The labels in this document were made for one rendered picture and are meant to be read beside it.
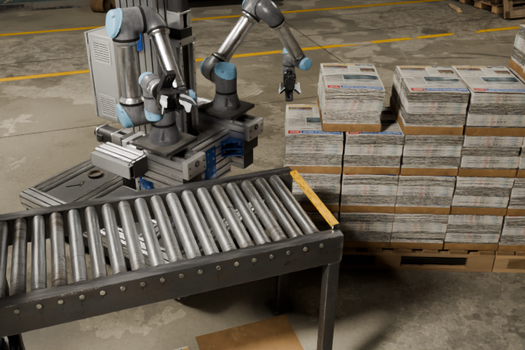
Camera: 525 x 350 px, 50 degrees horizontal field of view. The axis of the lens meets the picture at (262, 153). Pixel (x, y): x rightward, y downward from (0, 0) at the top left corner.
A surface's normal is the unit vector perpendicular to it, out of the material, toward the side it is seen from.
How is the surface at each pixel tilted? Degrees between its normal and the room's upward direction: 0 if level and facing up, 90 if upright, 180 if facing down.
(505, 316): 0
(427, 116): 90
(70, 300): 90
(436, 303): 0
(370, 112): 90
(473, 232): 89
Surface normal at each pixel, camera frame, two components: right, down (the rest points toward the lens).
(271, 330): 0.00, -0.88
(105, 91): -0.55, 0.39
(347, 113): -0.02, 0.47
